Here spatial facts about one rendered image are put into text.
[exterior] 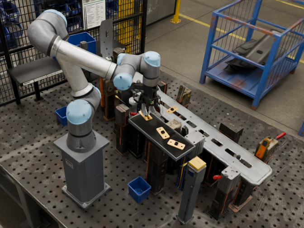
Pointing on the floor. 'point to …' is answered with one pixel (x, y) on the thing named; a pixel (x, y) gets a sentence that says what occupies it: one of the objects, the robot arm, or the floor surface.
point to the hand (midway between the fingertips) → (145, 112)
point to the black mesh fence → (68, 35)
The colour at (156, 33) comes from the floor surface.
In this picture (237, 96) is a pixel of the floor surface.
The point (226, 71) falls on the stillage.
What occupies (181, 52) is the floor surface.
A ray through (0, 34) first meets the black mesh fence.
